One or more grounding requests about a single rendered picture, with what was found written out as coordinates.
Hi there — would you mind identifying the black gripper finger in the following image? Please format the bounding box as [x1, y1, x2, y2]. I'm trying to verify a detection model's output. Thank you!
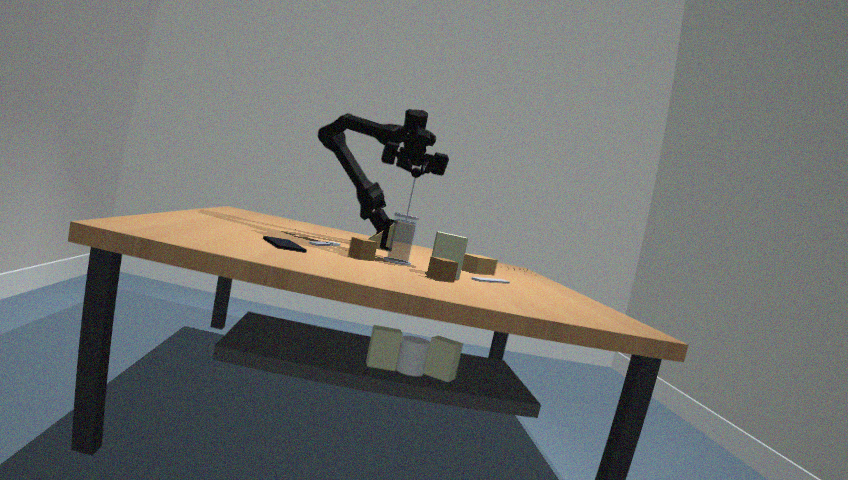
[421, 154, 435, 175]
[396, 148, 412, 172]

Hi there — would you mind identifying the grey cylinder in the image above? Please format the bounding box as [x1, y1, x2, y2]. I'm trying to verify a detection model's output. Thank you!
[395, 336, 430, 376]

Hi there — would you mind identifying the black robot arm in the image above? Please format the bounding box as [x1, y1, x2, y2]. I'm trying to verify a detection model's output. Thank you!
[317, 109, 436, 234]

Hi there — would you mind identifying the dark grey shelf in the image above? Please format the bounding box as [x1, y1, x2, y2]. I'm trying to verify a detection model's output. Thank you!
[212, 311, 541, 418]

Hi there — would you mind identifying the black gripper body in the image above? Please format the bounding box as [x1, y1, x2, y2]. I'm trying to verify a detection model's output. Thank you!
[381, 141, 449, 175]

